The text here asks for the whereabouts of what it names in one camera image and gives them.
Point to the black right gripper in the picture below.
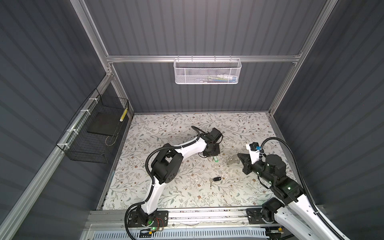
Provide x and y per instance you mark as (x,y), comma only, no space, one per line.
(247,163)

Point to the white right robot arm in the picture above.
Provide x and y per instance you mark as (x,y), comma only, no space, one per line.
(289,192)

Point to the items in white basket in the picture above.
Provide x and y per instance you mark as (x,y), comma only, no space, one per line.
(231,79)

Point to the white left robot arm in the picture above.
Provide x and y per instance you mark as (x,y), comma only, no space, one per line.
(163,165)

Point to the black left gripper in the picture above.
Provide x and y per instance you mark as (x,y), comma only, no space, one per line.
(217,152)

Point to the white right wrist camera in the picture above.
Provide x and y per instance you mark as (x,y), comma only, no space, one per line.
(255,152)

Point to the black pad in basket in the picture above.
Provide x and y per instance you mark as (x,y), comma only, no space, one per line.
(105,124)

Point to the yellow marker in basket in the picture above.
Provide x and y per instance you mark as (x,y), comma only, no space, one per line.
(123,114)

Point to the black wire basket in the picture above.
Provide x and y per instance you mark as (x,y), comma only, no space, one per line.
(81,146)

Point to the white wire mesh basket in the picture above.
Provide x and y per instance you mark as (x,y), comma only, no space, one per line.
(187,70)

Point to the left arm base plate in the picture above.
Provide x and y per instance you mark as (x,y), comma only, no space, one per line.
(157,219)

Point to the black headed key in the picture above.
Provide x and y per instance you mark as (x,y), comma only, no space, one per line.
(215,179)

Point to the aluminium mounting rail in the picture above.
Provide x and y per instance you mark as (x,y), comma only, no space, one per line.
(219,217)

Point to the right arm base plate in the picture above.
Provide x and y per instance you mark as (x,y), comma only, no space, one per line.
(256,217)

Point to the white vented strip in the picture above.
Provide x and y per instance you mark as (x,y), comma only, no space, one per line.
(206,234)

